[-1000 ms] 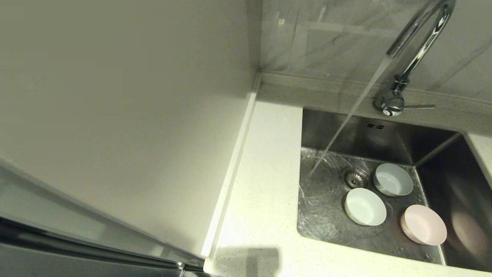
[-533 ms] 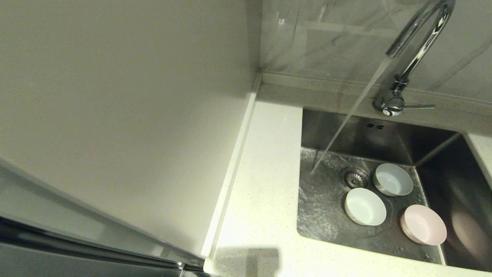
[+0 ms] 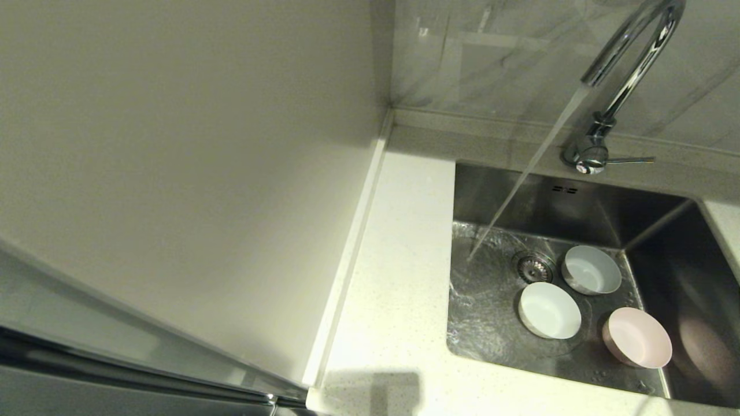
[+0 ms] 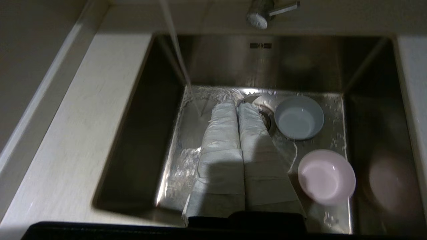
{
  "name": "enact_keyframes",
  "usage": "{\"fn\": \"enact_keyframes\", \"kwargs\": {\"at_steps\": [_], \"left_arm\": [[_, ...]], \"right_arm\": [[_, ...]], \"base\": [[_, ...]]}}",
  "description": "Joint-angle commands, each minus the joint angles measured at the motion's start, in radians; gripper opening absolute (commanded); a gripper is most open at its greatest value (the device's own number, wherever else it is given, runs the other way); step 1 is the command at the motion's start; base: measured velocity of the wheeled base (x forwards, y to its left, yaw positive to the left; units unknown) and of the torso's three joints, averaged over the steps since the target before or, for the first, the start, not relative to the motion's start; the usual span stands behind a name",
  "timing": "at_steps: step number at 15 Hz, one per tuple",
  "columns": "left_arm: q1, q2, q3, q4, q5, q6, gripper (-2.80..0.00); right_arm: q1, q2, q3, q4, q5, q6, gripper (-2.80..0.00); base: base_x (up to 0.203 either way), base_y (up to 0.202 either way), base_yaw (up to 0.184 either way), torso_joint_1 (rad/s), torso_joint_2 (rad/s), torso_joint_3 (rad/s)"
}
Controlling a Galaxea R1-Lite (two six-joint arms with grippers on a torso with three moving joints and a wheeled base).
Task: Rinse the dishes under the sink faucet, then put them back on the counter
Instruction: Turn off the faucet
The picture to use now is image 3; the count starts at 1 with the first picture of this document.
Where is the white bowl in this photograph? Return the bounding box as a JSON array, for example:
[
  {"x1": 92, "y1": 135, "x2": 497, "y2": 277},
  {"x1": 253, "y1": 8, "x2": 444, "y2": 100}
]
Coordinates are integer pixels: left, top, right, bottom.
[{"x1": 518, "y1": 281, "x2": 582, "y2": 340}]

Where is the pale blue bowl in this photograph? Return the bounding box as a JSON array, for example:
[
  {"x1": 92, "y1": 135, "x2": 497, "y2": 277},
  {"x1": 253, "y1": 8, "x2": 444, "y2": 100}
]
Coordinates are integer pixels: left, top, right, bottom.
[{"x1": 561, "y1": 245, "x2": 623, "y2": 296}]

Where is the pink bowl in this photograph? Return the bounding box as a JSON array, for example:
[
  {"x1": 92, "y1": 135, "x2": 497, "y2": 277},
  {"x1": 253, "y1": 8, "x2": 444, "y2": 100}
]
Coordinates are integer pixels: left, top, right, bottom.
[{"x1": 602, "y1": 307, "x2": 674, "y2": 369}]

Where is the stainless steel sink basin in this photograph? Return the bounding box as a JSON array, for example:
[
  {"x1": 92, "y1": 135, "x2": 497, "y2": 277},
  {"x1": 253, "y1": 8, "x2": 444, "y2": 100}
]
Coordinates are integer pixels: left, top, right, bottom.
[{"x1": 445, "y1": 161, "x2": 740, "y2": 410}]

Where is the white countertop trim strip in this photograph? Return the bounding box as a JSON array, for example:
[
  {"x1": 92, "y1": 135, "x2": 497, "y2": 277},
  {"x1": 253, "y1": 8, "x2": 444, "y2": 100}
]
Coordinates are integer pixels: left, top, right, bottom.
[{"x1": 302, "y1": 110, "x2": 395, "y2": 389}]

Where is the round metal drain strainer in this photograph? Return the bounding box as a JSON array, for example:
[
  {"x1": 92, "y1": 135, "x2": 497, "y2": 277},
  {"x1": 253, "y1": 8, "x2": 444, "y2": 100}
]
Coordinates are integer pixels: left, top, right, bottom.
[{"x1": 511, "y1": 250, "x2": 558, "y2": 285}]

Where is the chrome gooseneck faucet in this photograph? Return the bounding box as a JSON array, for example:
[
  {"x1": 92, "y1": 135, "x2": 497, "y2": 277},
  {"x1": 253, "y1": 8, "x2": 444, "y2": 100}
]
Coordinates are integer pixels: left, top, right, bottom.
[{"x1": 560, "y1": 0, "x2": 687, "y2": 176}]

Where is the shiny steel appliance edge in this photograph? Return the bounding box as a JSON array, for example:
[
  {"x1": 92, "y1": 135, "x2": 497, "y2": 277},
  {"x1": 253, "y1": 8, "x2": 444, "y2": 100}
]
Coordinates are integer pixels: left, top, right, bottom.
[{"x1": 0, "y1": 237, "x2": 310, "y2": 416}]

